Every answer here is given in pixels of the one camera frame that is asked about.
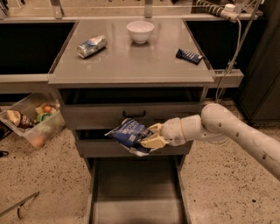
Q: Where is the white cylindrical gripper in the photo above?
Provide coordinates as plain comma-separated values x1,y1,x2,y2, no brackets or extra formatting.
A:
140,118,186,149

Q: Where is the blue chip bag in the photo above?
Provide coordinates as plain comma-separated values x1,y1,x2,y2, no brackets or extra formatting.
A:
105,118,156,157

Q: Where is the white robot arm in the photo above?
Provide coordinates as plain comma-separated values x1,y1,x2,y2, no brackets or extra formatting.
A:
140,103,280,179

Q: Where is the grey bottom drawer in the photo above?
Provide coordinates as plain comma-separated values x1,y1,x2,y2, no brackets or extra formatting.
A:
83,156,192,224

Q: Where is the grey drawer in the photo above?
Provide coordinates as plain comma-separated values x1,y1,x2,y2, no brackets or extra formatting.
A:
73,129,193,158
83,156,192,224
59,87,204,130

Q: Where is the grey middle drawer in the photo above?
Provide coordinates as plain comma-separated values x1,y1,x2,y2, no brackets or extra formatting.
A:
73,129,193,158

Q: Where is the grey top drawer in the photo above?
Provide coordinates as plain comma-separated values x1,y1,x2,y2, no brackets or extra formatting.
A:
59,87,204,130

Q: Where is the grey drawer cabinet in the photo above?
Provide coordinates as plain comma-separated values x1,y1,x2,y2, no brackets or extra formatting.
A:
47,18,216,224

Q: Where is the brown snack bag in bin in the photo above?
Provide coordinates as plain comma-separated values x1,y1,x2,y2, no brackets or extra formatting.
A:
6,110,34,130

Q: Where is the dark blue snack bar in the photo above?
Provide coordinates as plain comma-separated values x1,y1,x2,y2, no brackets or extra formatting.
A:
176,49,203,65

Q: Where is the white ceramic bowl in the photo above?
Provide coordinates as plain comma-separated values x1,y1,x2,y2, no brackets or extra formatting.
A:
127,21,154,44

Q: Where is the dark grey cabinet at right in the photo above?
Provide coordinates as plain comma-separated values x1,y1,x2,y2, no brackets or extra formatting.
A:
237,0,280,123

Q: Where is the crushed silver soda can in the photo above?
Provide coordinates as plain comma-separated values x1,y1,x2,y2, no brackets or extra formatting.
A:
77,35,108,59

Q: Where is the red fruit in bin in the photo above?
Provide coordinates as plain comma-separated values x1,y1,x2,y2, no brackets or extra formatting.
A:
44,105,52,113

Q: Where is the green packet in bin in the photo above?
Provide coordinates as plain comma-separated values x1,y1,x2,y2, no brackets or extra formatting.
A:
36,113,52,123

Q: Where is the clear plastic storage bin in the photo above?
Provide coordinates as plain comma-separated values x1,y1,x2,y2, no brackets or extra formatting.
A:
0,93,65,148

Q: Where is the white power adapter plug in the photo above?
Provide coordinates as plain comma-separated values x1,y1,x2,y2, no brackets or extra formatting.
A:
220,3,239,23

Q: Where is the metal rod on floor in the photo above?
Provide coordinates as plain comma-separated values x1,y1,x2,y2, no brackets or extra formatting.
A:
0,192,39,219

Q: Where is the white power cable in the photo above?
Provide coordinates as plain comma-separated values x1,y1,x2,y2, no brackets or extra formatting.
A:
214,17,243,105

